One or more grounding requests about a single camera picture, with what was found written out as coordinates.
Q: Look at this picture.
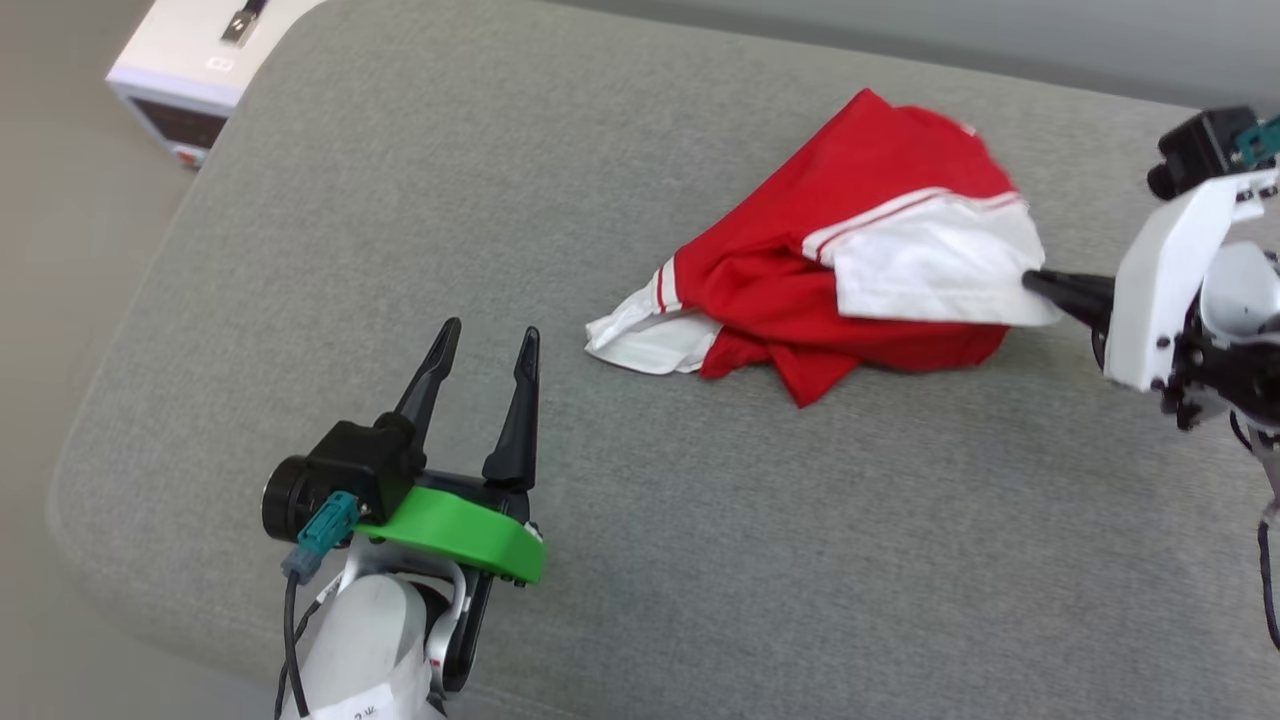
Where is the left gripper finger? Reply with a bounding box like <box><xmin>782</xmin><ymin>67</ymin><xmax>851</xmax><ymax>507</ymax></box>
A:
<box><xmin>482</xmin><ymin>326</ymin><xmax>542</xmax><ymax>493</ymax></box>
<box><xmin>394</xmin><ymin>318</ymin><xmax>463</xmax><ymax>451</ymax></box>

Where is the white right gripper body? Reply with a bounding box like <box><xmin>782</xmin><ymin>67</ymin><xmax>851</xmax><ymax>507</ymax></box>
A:
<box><xmin>1103</xmin><ymin>170</ymin><xmax>1280</xmax><ymax>393</ymax></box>

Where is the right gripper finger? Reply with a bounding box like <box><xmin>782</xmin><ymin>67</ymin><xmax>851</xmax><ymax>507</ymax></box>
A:
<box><xmin>1022</xmin><ymin>280</ymin><xmax>1114</xmax><ymax>331</ymax></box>
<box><xmin>1022</xmin><ymin>268</ymin><xmax>1116</xmax><ymax>301</ymax></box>

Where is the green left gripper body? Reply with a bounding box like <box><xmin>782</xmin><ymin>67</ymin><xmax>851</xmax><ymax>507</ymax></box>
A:
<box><xmin>262</xmin><ymin>455</ymin><xmax>546</xmax><ymax>586</ymax></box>

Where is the red and white basketball jersey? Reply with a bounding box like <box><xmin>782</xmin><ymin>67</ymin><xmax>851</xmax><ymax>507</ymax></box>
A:
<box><xmin>584</xmin><ymin>88</ymin><xmax>1064</xmax><ymax>409</ymax></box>

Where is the white power supply box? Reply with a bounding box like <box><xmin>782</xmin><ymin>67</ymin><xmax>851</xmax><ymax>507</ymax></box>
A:
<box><xmin>105</xmin><ymin>0</ymin><xmax>328</xmax><ymax>168</ymax></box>

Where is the teal left camera connector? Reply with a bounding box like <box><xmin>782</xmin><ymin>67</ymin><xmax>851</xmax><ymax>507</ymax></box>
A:
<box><xmin>281</xmin><ymin>490</ymin><xmax>360</xmax><ymax>585</ymax></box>

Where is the teal camera connector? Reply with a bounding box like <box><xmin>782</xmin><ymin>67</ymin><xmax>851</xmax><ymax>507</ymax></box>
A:
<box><xmin>281</xmin><ymin>490</ymin><xmax>360</xmax><ymax>585</ymax></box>
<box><xmin>1234</xmin><ymin>113</ymin><xmax>1280</xmax><ymax>168</ymax></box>

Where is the teal right camera connector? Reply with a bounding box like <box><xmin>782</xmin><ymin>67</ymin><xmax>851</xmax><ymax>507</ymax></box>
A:
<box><xmin>1234</xmin><ymin>113</ymin><xmax>1280</xmax><ymax>168</ymax></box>

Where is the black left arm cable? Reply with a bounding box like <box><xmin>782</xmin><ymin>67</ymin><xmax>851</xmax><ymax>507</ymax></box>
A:
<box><xmin>274</xmin><ymin>575</ymin><xmax>313</xmax><ymax>720</ymax></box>

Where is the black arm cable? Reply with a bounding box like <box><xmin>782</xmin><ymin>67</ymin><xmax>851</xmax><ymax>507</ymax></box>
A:
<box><xmin>274</xmin><ymin>575</ymin><xmax>313</xmax><ymax>720</ymax></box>
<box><xmin>1228</xmin><ymin>410</ymin><xmax>1280</xmax><ymax>653</ymax></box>

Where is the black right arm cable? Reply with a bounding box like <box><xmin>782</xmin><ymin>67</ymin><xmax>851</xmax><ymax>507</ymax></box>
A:
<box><xmin>1228</xmin><ymin>410</ymin><xmax>1280</xmax><ymax>653</ymax></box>

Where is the black box carry handle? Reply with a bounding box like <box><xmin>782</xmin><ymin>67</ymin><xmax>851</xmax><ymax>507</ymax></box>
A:
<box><xmin>221</xmin><ymin>0</ymin><xmax>270</xmax><ymax>47</ymax></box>

